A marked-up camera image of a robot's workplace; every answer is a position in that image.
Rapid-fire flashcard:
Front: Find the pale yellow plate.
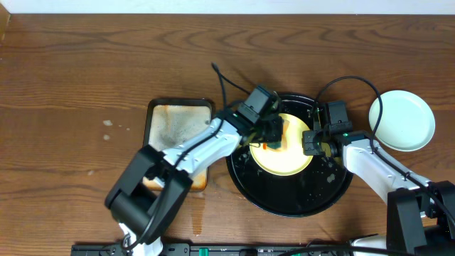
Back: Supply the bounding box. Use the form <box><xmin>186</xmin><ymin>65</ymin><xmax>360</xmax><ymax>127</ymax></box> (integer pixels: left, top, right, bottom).
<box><xmin>250</xmin><ymin>113</ymin><xmax>313</xmax><ymax>176</ymax></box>

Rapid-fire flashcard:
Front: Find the mint green plate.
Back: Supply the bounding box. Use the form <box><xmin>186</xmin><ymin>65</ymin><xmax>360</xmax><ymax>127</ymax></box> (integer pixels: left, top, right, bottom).
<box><xmin>368</xmin><ymin>90</ymin><xmax>436</xmax><ymax>151</ymax></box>

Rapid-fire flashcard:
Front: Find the green yellow sponge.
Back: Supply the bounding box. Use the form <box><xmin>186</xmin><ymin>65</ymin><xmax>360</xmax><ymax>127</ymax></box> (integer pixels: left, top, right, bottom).
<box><xmin>266</xmin><ymin>142</ymin><xmax>282</xmax><ymax>150</ymax></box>

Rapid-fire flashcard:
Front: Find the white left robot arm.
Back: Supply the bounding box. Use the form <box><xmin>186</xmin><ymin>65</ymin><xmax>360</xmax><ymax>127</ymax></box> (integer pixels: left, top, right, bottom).
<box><xmin>105</xmin><ymin>104</ymin><xmax>283</xmax><ymax>255</ymax></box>

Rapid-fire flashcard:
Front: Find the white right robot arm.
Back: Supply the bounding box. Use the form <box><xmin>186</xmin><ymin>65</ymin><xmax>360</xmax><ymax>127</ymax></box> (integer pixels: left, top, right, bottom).
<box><xmin>302</xmin><ymin>130</ymin><xmax>454</xmax><ymax>255</ymax></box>

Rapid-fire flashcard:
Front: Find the round black tray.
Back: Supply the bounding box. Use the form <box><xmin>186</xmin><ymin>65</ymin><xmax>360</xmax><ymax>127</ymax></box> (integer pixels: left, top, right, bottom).
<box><xmin>226</xmin><ymin>92</ymin><xmax>353</xmax><ymax>217</ymax></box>

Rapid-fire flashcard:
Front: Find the rectangular black soap tray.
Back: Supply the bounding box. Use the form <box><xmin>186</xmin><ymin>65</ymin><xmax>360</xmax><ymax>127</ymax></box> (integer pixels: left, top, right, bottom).
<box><xmin>141</xmin><ymin>97</ymin><xmax>214</xmax><ymax>193</ymax></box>

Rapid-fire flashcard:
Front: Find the black rail at table edge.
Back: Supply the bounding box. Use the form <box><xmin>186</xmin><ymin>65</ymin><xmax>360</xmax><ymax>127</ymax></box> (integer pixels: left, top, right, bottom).
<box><xmin>70</xmin><ymin>242</ymin><xmax>388</xmax><ymax>256</ymax></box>

